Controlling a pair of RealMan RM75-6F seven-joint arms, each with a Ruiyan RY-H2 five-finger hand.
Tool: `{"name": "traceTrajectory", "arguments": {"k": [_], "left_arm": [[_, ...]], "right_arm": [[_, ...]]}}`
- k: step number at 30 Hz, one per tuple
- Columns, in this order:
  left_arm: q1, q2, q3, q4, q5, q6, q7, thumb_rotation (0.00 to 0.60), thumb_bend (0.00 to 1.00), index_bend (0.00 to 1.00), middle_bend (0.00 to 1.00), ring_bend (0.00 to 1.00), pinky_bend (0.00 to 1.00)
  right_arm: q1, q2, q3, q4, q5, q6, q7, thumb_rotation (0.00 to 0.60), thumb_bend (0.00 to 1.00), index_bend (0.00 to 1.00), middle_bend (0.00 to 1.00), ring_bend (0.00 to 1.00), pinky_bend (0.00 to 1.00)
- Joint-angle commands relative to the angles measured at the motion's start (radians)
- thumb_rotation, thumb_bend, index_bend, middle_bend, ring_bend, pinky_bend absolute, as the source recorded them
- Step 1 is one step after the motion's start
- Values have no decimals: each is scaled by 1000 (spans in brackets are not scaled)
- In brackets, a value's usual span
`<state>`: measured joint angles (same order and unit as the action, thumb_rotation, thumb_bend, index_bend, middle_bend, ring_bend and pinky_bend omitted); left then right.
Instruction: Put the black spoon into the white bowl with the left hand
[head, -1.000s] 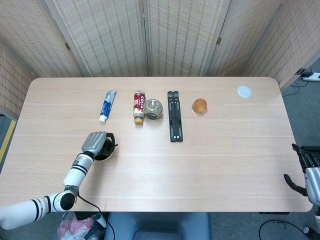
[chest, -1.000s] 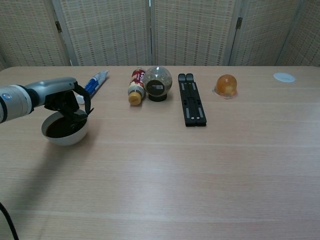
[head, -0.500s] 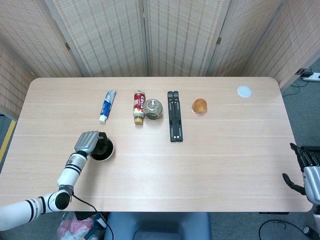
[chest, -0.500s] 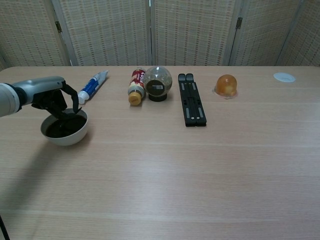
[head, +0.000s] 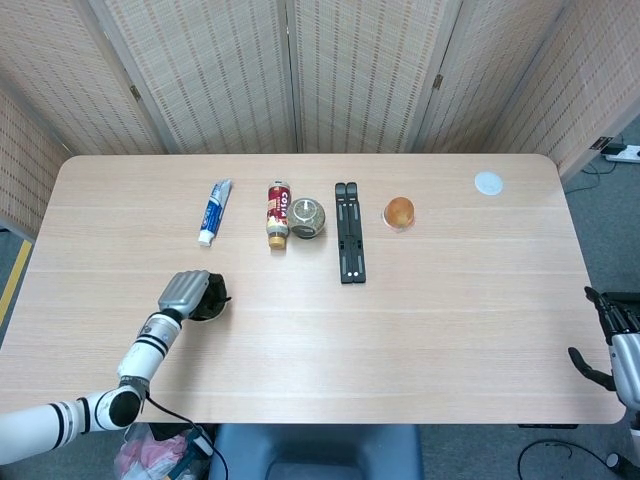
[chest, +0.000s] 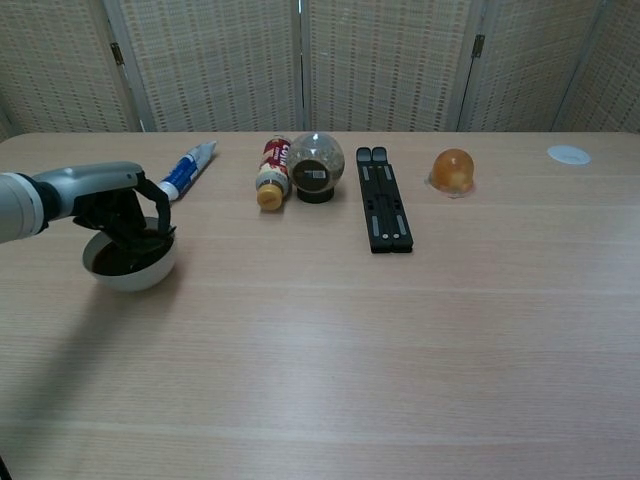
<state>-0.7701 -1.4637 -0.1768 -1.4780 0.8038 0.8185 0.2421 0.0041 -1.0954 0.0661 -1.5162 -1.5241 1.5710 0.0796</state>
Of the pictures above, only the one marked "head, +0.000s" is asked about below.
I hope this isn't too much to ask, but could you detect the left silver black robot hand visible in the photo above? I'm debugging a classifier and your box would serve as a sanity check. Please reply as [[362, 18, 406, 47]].
[[157, 270, 229, 321]]

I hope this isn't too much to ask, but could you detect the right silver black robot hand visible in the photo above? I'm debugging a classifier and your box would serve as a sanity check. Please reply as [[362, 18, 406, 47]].
[[568, 286, 640, 406]]

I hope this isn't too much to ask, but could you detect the clear plastic bag with items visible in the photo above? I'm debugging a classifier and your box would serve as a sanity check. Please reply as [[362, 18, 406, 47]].
[[113, 423, 214, 480]]

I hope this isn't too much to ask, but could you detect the white round table grommet cover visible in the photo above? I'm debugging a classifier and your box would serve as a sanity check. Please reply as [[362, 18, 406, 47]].
[[473, 171, 505, 197]]

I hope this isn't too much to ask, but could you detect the black floor cable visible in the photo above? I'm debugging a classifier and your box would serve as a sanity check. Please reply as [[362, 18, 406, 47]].
[[517, 439, 626, 479]]

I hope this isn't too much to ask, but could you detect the cup of dark coffee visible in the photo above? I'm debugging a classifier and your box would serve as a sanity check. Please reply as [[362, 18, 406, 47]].
[[189, 287, 233, 324]]

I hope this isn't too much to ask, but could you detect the black folding laptop stand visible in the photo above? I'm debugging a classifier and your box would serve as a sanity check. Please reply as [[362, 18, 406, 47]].
[[334, 182, 367, 286]]

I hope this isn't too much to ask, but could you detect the white power strip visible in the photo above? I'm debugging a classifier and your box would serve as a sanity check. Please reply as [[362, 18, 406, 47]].
[[602, 143, 640, 164]]

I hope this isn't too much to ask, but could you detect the blue white toothpaste tube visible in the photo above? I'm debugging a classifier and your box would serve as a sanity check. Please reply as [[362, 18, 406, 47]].
[[197, 178, 235, 248]]

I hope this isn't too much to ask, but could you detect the red Costa coffee bottle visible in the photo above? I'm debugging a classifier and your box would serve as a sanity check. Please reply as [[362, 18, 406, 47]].
[[266, 180, 294, 253]]

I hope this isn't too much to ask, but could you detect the woven folding screen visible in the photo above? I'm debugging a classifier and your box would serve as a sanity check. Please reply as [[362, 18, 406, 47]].
[[0, 0, 640, 241]]

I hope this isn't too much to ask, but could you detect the orange jelly cup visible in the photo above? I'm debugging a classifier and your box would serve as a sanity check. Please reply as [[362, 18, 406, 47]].
[[382, 196, 417, 234]]

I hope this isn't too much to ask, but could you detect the round glass spice jar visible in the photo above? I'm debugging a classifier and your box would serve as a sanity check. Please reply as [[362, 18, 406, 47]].
[[285, 197, 327, 238]]

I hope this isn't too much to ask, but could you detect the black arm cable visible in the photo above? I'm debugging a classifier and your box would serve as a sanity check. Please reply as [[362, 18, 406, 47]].
[[143, 393, 227, 480]]

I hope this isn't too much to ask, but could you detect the blue grey chair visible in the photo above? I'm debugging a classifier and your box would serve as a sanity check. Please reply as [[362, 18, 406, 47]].
[[207, 423, 425, 480]]

